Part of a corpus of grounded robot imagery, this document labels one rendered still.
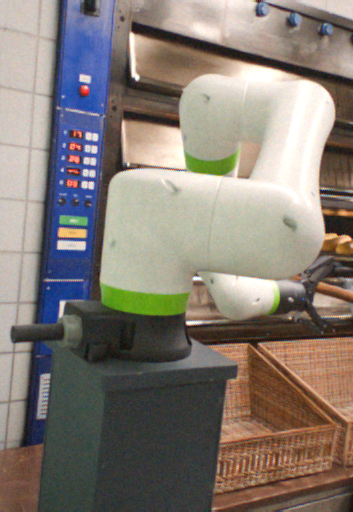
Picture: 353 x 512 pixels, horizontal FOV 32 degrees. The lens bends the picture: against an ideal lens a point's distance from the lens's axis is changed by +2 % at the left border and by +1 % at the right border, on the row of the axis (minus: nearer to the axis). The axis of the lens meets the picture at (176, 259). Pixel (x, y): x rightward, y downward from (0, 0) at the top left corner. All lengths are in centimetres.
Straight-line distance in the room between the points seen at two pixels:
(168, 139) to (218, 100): 94
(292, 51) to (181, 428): 179
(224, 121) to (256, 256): 43
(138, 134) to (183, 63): 28
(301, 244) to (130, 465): 35
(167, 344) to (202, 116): 49
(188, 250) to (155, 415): 22
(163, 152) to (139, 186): 127
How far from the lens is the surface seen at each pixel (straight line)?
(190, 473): 89
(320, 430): 203
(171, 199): 78
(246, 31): 229
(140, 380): 77
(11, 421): 203
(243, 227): 76
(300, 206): 78
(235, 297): 137
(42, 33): 190
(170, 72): 207
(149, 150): 202
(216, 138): 117
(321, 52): 252
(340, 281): 211
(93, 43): 193
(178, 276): 81
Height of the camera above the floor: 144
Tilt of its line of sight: 7 degrees down
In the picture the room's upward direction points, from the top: 6 degrees clockwise
